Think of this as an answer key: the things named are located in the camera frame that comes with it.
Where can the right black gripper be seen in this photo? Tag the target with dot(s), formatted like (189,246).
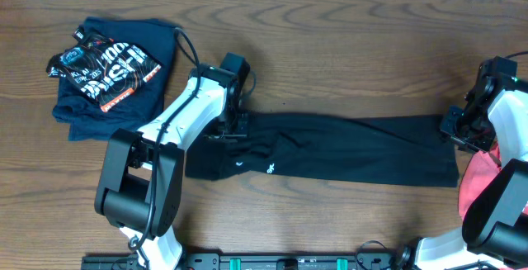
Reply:
(447,128)

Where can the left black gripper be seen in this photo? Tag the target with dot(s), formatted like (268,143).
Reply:
(242,131)

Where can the black t-shirt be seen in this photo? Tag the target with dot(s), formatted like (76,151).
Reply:
(402,150)

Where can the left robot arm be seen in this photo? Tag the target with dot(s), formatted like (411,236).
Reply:
(140,186)

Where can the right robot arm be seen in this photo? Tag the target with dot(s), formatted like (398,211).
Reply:
(494,230)

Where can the red printed t-shirt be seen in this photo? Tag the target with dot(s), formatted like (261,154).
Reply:
(482,169)

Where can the black orange printed jersey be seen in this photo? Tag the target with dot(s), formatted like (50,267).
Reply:
(104,70)

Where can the folded navy blue shirt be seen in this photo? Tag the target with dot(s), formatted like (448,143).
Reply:
(86,119)

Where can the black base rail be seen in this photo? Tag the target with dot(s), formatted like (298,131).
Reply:
(268,261)

